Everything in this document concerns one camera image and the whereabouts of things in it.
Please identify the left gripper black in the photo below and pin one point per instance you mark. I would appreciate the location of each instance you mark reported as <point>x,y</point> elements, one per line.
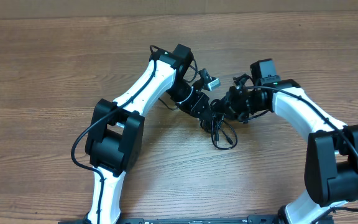
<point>201,99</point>

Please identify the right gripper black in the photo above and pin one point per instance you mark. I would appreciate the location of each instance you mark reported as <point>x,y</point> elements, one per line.
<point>229,105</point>

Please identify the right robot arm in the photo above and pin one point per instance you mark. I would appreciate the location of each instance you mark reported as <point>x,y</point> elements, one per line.
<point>331,167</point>

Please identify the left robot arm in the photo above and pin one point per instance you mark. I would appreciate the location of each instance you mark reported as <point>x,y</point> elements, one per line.
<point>115,137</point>

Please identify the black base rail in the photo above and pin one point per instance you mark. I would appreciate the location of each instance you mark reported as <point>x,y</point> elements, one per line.
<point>251,219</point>

